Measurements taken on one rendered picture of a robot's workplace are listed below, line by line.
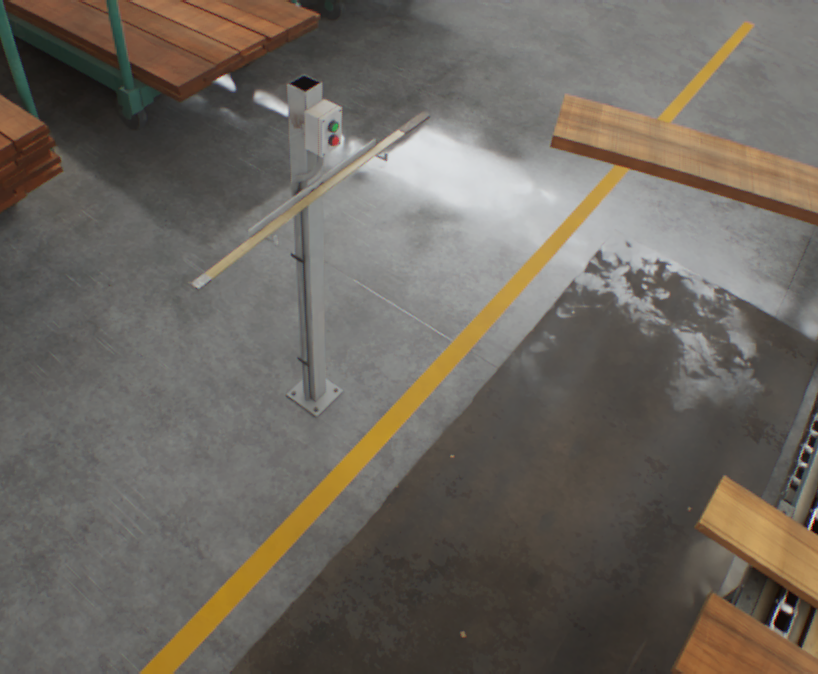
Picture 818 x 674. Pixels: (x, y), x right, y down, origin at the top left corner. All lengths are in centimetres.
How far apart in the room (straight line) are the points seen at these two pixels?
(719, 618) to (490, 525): 109
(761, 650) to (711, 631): 11
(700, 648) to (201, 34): 328
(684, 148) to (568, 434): 109
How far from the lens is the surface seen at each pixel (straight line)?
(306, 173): 189
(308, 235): 203
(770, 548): 172
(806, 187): 262
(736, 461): 293
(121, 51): 345
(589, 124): 248
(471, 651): 233
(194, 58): 356
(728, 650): 159
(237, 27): 379
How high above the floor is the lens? 224
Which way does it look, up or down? 51 degrees down
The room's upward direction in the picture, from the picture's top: 6 degrees clockwise
